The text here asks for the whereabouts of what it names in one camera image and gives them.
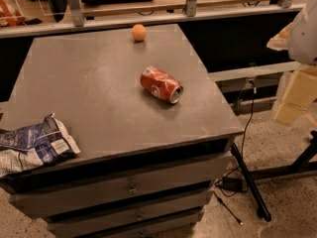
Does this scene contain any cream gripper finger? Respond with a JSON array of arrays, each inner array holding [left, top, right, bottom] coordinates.
[[266, 23, 292, 51], [272, 65, 317, 125]]

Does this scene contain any crushed red coke can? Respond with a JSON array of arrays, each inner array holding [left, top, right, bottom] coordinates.
[[140, 66, 183, 104]]

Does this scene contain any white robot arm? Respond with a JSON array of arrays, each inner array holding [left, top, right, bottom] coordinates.
[[266, 0, 317, 125]]

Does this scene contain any black metal stand leg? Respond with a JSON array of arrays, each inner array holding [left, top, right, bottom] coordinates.
[[230, 131, 317, 222]]

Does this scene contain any black power adapter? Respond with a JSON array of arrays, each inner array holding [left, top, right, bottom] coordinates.
[[222, 177, 244, 192]]

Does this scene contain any orange fruit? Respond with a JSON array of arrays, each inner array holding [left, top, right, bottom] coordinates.
[[132, 24, 147, 42]]

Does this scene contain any grey drawer cabinet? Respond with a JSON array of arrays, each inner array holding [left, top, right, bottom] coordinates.
[[1, 25, 243, 238]]

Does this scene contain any top drawer knob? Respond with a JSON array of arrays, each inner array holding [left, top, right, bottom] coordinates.
[[127, 183, 138, 195]]

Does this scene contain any drawer knob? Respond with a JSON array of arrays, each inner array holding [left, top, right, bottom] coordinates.
[[136, 213, 144, 222], [127, 183, 138, 195]]

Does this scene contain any middle drawer knob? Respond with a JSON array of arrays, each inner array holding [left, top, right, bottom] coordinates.
[[136, 213, 144, 222]]

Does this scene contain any grey metal railing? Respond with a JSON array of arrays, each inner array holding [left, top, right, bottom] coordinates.
[[0, 0, 307, 39]]

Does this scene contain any orange object behind railing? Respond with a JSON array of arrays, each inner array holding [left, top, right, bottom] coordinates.
[[0, 0, 26, 27]]

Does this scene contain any blue white chip bag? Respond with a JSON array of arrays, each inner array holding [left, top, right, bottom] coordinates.
[[0, 114, 80, 178]]

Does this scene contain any black cable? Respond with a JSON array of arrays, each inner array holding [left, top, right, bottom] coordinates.
[[213, 79, 258, 226]]

